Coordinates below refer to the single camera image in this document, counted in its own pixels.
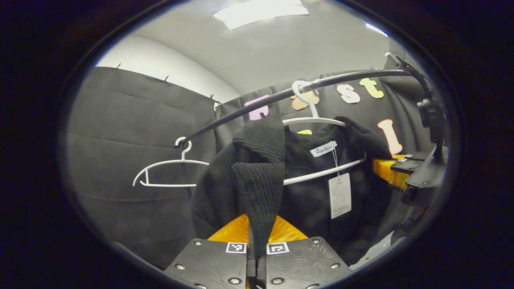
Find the black clothes rack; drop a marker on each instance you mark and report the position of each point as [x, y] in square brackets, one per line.
[369, 74]

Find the white flat board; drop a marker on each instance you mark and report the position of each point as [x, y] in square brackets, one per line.
[373, 251]

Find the white clothes hanger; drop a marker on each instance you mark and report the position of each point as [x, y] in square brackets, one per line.
[168, 162]
[313, 120]

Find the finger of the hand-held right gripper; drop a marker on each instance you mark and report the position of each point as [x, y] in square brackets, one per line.
[385, 170]
[417, 156]

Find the large ceiling light panel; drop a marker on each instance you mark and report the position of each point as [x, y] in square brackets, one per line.
[261, 10]

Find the small ceiling light panel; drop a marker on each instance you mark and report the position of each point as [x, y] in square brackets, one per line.
[375, 29]

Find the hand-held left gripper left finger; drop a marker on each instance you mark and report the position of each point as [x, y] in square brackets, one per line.
[213, 265]

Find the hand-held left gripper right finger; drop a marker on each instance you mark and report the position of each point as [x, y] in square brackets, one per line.
[301, 265]

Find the black knit jacket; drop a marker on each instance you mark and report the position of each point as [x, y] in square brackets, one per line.
[257, 184]

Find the white paper hang tag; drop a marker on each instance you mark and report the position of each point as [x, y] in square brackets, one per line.
[340, 196]

